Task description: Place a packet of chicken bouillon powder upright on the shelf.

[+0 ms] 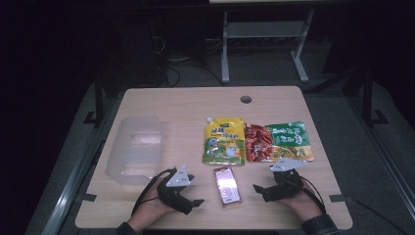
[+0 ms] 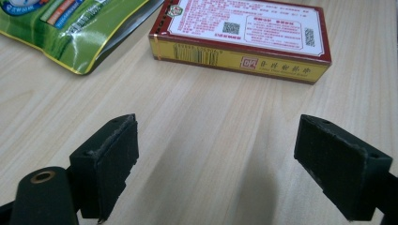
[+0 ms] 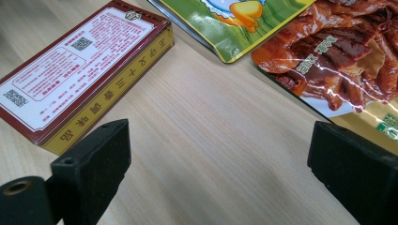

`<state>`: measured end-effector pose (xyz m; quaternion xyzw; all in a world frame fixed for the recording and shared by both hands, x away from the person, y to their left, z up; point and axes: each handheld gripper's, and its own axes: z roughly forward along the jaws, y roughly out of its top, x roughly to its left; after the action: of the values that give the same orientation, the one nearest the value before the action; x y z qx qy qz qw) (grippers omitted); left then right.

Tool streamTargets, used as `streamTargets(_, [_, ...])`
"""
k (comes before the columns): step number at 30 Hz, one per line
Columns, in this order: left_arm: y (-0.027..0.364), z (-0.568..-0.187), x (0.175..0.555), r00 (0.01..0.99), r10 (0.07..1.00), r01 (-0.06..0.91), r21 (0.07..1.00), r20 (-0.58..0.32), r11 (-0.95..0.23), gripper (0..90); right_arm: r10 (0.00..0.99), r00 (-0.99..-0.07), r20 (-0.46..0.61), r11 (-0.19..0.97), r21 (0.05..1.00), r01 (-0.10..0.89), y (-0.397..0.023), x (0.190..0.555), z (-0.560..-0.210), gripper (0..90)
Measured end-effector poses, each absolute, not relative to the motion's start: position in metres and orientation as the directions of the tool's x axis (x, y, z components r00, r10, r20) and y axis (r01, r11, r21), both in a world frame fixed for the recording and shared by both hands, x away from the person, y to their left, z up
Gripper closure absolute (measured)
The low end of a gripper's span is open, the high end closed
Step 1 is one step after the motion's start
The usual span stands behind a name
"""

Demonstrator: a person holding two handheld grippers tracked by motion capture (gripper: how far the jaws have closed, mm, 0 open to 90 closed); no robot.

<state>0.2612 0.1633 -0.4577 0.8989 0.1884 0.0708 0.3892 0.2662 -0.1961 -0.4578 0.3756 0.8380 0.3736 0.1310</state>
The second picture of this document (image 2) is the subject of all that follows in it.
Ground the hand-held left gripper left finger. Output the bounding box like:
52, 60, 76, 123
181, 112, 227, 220
69, 113, 140, 223

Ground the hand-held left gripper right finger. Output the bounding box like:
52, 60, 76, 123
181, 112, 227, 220
293, 113, 393, 222

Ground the yellow green spout pouch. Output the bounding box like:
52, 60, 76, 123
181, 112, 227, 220
0, 0, 165, 76

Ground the red and yellow box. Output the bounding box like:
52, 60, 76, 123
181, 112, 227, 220
148, 0, 332, 85

